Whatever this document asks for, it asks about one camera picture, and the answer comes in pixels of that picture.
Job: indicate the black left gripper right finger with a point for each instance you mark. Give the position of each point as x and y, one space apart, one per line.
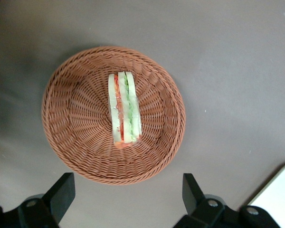
192 194

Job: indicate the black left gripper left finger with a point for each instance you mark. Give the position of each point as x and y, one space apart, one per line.
61 194

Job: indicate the triangle sandwich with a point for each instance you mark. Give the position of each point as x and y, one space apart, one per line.
124 109

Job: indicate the brown round wicker basket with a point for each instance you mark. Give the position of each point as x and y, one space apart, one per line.
80 118

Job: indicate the cream plastic serving tray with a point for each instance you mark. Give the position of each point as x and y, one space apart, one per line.
275 194

